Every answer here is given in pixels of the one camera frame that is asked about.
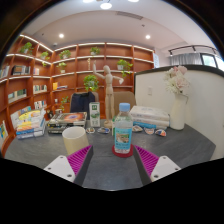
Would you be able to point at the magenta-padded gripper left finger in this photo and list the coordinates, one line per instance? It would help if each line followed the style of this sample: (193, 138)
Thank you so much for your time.
(61, 166)

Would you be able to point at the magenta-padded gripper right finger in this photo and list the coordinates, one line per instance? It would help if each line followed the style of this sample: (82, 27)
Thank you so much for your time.
(165, 166)

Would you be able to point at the clear blue-capped water bottle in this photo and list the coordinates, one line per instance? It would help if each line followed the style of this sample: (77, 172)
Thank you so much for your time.
(123, 133)

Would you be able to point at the cream ceramic mug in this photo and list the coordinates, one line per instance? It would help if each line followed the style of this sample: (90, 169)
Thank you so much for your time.
(75, 143)

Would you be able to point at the small painted stone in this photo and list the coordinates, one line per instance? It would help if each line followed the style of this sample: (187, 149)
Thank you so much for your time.
(137, 128)
(149, 131)
(160, 132)
(90, 130)
(103, 130)

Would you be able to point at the stack of dark books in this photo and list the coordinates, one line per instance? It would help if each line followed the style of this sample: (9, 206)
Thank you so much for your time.
(68, 120)

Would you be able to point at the stack of colourful books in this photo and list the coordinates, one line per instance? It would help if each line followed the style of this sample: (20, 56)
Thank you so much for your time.
(31, 125)

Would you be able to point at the white vase with flowers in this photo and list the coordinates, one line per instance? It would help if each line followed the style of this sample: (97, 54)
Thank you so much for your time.
(178, 113)

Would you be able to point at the tall white green carton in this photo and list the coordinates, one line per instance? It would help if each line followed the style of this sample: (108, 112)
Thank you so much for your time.
(94, 115)

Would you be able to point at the dark office chair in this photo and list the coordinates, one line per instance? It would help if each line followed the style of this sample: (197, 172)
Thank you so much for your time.
(81, 101)

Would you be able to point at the white partition with dark top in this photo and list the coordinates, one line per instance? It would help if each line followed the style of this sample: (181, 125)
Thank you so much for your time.
(206, 110)

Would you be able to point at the tan chair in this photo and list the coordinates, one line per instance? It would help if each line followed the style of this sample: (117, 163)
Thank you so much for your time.
(126, 97)

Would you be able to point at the wooden shelf unit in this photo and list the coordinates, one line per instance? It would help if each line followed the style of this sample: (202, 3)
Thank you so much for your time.
(40, 76)

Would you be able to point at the wooden artist mannequin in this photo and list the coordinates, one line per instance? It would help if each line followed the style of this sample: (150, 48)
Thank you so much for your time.
(109, 86)

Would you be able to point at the grey curtain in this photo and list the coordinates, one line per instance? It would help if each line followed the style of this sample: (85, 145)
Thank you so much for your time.
(186, 59)

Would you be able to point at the window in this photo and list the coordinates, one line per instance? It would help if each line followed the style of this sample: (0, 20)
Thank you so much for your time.
(210, 60)

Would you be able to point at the ceiling air vent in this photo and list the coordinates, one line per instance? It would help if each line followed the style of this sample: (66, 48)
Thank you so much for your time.
(129, 15)

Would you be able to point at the ceiling lights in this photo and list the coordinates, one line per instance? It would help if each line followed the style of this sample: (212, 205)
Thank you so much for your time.
(106, 5)

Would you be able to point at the white wall socket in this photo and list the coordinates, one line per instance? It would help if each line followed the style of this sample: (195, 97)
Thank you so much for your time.
(150, 91)

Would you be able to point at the black track light rail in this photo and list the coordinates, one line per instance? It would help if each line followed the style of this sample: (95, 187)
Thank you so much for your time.
(193, 47)

